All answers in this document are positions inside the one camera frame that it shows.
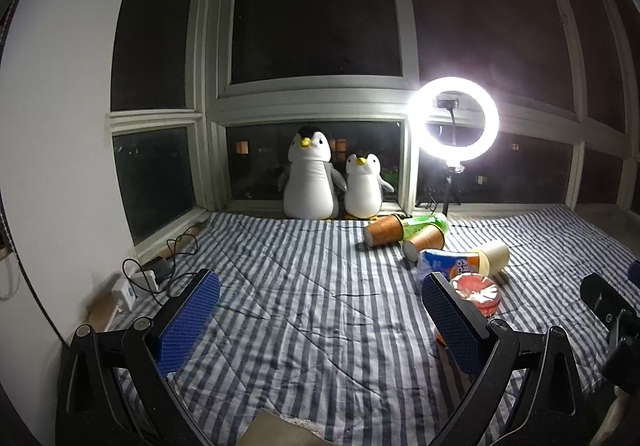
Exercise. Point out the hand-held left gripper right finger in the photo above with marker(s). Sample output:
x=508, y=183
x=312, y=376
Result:
x=452, y=323

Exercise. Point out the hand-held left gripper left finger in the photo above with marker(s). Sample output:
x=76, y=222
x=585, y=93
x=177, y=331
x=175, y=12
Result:
x=187, y=323

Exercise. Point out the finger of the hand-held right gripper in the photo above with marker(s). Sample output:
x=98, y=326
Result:
x=602, y=298

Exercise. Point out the blue snack cup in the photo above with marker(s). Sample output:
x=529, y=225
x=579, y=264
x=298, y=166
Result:
x=442, y=263

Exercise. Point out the cream paper cup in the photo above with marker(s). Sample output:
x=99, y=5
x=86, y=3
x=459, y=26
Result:
x=494, y=256

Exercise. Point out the small orange paper cup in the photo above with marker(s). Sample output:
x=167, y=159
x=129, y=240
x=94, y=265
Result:
x=424, y=243

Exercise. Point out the large orange paper cup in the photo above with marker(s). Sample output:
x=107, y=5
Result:
x=384, y=231

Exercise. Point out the red instant noodle bowl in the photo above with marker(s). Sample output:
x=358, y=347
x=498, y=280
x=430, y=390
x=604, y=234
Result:
x=477, y=293

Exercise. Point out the white charger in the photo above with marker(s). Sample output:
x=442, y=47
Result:
x=145, y=281

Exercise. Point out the dark power adapter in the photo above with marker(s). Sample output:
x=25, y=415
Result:
x=159, y=267

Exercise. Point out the white power strip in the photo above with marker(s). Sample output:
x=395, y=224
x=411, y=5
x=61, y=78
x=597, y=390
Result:
x=122, y=293

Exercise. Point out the green plastic bottle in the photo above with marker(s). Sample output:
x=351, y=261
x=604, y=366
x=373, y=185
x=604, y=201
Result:
x=425, y=223

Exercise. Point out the striped blanket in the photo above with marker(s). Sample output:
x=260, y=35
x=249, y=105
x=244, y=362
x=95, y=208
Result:
x=310, y=296

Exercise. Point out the black tripod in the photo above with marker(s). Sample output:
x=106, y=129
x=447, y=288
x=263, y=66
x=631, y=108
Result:
x=448, y=186

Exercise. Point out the small penguin plush toy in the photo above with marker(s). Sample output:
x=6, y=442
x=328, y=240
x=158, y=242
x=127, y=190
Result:
x=364, y=186

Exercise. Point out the large penguin plush toy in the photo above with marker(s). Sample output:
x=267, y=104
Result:
x=306, y=181

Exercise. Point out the white window frame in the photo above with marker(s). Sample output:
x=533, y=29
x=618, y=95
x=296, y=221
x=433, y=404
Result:
x=310, y=98

